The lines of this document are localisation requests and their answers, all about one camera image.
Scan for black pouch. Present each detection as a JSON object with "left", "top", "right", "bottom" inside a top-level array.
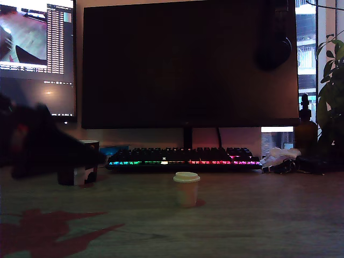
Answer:
[{"left": 295, "top": 154, "right": 334, "bottom": 174}]

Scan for window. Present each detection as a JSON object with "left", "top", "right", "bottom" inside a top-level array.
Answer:
[{"left": 261, "top": 0, "right": 344, "bottom": 151}]

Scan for green leafy plant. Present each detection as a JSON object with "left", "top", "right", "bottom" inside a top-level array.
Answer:
[{"left": 316, "top": 33, "right": 344, "bottom": 156}]

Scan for black headphones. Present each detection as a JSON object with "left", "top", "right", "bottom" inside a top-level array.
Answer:
[{"left": 254, "top": 0, "right": 293, "bottom": 71}]

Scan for white crumpled tissue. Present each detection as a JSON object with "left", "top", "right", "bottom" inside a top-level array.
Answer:
[{"left": 259, "top": 147, "right": 302, "bottom": 168}]

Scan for black monitor stand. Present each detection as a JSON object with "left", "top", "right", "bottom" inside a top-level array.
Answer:
[{"left": 183, "top": 127, "right": 194, "bottom": 150}]

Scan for bunch of keys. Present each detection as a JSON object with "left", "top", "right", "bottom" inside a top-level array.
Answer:
[{"left": 262, "top": 158, "right": 299, "bottom": 175}]

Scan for dark mug with white handle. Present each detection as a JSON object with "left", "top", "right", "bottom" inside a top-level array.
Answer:
[{"left": 57, "top": 139, "right": 100, "bottom": 187}]

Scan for large dark computer monitor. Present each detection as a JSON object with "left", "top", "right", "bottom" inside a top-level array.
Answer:
[{"left": 81, "top": 0, "right": 300, "bottom": 130}]

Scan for amber dropper bottle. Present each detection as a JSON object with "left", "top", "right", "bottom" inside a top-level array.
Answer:
[{"left": 294, "top": 93, "right": 319, "bottom": 155}]

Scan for cream coffee capsule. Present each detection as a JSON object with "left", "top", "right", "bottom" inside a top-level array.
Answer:
[{"left": 173, "top": 171, "right": 201, "bottom": 208}]

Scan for rainbow backlit black keyboard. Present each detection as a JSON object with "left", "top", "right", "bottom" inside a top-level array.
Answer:
[{"left": 104, "top": 147, "right": 263, "bottom": 171}]

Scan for lit computer monitor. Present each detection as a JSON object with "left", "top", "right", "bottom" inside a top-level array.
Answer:
[{"left": 0, "top": 0, "right": 78, "bottom": 124}]

